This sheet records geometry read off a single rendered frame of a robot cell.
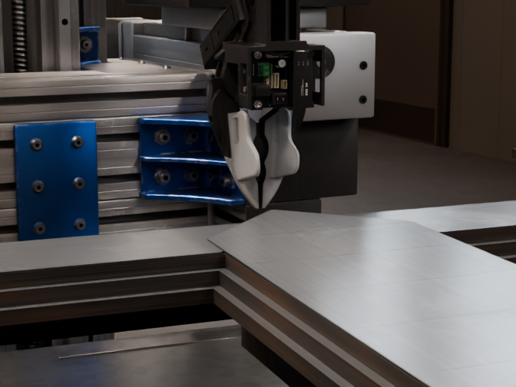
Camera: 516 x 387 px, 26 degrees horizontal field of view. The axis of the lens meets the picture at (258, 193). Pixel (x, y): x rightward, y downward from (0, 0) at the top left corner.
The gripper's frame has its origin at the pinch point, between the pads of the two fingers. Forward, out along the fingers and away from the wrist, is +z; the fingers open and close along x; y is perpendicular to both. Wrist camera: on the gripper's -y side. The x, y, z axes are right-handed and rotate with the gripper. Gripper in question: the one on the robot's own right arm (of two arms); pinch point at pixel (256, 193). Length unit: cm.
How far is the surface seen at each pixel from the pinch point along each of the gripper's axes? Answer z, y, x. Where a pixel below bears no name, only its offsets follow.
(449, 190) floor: 86, -391, 257
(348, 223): 0.5, 12.8, 3.3
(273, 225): 0.5, 11.3, -2.9
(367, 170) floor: 86, -463, 247
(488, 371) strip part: 0.6, 47.4, -5.5
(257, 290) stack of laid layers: 1.8, 24.9, -9.6
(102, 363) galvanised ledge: 17.5, -8.3, -12.9
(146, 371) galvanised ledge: 17.5, -4.7, -9.5
